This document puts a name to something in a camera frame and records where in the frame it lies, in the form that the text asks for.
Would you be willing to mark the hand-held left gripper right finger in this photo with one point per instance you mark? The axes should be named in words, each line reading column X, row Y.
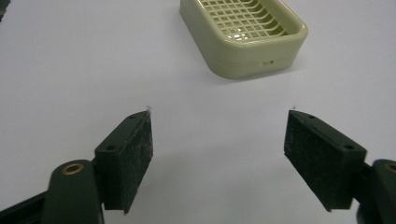
column 323, row 165

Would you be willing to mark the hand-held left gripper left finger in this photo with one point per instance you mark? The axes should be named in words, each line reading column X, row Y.
column 124, row 161

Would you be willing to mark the cream plastic soap dish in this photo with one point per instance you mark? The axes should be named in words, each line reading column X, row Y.
column 246, row 37

